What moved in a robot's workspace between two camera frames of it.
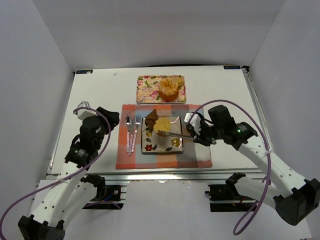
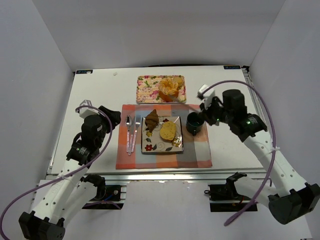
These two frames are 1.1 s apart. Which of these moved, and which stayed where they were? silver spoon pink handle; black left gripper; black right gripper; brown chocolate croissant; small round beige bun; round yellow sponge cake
Moved: black right gripper; round yellow sponge cake
Stayed: silver spoon pink handle; black left gripper; small round beige bun; brown chocolate croissant
